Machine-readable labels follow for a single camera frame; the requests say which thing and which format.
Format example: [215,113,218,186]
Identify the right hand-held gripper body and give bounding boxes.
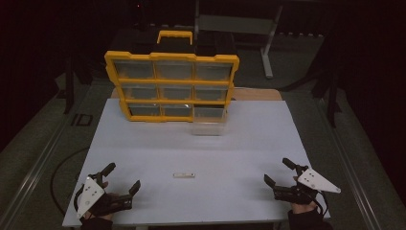
[272,166,342,206]

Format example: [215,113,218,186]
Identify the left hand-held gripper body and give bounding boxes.
[76,173,134,220]

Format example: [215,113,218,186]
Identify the clear plastic drawer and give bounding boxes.
[190,106,229,137]

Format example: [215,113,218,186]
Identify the yellow drawer organizer cabinet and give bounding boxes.
[103,29,240,124]

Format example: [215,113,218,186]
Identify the person's left hand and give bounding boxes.
[82,181,120,221]

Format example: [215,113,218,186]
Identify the person's right hand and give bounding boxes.
[290,200,319,215]

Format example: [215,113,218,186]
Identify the black stand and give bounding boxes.
[62,56,78,115]
[310,30,343,129]

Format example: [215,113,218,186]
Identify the grey metal stand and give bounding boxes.
[193,0,284,80]

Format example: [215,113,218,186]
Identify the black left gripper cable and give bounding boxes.
[50,147,91,213]

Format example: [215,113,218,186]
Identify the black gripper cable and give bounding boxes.
[50,147,91,213]
[314,191,330,220]

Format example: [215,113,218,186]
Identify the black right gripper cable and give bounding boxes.
[314,191,330,220]

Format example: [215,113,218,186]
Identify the metal floor rail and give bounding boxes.
[314,97,386,230]
[0,80,97,230]

